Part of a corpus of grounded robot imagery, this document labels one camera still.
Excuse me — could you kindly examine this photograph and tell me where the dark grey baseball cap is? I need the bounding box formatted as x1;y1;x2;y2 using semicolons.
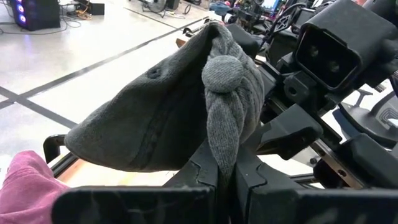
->
63;21;266;184

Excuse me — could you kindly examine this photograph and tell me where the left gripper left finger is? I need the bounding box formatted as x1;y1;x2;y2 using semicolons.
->
51;139;220;224

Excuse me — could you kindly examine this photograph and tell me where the black arched frame handle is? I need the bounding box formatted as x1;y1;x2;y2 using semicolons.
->
42;134;68;164

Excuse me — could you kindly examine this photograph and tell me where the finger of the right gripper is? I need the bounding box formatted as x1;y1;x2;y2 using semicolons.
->
257;61;315;106
256;104;324;161

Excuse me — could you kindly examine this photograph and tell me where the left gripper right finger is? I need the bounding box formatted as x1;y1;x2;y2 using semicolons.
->
231;145;398;224

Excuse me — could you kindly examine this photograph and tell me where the black mesh office chair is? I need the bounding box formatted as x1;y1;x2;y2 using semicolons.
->
331;88;398;149

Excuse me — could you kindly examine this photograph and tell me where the black computer tower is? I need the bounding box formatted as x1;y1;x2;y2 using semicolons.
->
8;0;62;32

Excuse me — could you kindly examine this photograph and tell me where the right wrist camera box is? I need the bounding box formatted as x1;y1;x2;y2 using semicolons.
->
294;0;398;91

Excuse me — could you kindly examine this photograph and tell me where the black box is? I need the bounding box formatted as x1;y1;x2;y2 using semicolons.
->
76;0;106;16

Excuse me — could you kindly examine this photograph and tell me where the pink cloth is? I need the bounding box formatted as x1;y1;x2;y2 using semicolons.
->
0;150;71;224

